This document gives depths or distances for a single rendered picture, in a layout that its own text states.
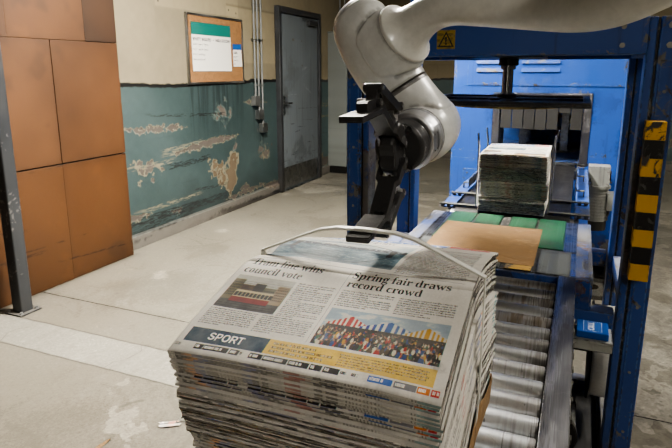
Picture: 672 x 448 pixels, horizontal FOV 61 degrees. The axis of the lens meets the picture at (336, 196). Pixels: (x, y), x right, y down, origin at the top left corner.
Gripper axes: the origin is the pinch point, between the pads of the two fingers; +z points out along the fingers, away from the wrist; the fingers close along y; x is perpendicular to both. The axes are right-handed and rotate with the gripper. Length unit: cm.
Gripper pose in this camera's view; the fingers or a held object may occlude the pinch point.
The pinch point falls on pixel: (357, 176)
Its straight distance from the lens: 66.8
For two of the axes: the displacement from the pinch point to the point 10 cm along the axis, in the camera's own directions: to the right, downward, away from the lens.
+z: -3.9, 2.8, -8.8
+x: -9.2, -0.5, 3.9
